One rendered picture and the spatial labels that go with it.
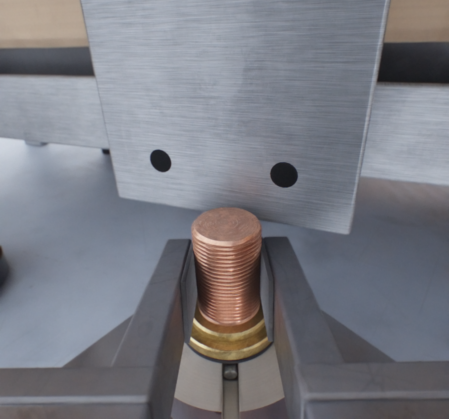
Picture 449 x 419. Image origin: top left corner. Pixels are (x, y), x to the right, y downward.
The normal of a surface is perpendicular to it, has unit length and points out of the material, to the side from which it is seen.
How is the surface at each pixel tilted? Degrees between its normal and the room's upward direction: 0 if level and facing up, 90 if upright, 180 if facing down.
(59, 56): 90
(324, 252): 180
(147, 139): 90
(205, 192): 90
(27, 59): 90
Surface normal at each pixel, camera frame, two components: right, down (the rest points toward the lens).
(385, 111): -0.35, 0.44
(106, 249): -0.03, -0.89
